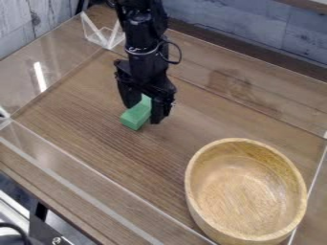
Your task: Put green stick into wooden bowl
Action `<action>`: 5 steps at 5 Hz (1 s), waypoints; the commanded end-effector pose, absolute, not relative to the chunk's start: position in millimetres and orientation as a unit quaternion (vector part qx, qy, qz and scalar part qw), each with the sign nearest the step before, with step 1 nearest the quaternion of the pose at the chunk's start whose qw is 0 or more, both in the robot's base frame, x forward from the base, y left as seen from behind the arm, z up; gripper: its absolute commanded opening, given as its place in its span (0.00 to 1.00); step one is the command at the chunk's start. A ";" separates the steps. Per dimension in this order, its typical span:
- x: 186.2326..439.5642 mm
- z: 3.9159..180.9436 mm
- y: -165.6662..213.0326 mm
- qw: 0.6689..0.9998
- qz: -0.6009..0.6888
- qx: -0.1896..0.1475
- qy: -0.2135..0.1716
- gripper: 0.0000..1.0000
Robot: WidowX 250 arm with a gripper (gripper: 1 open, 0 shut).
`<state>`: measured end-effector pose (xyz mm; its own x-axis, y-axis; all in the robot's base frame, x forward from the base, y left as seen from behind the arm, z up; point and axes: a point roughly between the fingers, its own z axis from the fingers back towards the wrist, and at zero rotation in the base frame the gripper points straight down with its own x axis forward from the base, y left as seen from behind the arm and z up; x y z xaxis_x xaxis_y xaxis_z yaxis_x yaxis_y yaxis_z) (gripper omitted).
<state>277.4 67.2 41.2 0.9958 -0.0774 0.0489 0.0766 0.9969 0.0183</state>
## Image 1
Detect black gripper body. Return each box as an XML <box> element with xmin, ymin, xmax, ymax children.
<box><xmin>114</xmin><ymin>46</ymin><xmax>176</xmax><ymax>98</ymax></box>

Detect wooden bowl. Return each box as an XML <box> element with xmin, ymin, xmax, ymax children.
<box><xmin>184</xmin><ymin>138</ymin><xmax>309</xmax><ymax>245</ymax></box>

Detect black table leg bracket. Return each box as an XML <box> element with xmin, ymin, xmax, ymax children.
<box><xmin>28</xmin><ymin>202</ymin><xmax>74</xmax><ymax>245</ymax></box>

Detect green rectangular block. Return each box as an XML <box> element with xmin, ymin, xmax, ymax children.
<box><xmin>120</xmin><ymin>95</ymin><xmax>152</xmax><ymax>130</ymax></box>

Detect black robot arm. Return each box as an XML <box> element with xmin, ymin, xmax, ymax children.
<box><xmin>114</xmin><ymin>0</ymin><xmax>180</xmax><ymax>124</ymax></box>

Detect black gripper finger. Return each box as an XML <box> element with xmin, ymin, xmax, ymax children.
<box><xmin>116</xmin><ymin>78</ymin><xmax>142</xmax><ymax>108</ymax></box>
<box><xmin>151</xmin><ymin>93</ymin><xmax>175</xmax><ymax>124</ymax></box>

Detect clear acrylic corner bracket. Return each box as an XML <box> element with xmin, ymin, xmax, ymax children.
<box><xmin>80</xmin><ymin>12</ymin><xmax>126</xmax><ymax>50</ymax></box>

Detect black cable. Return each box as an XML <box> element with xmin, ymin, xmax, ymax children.
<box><xmin>0</xmin><ymin>220</ymin><xmax>34</xmax><ymax>245</ymax></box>

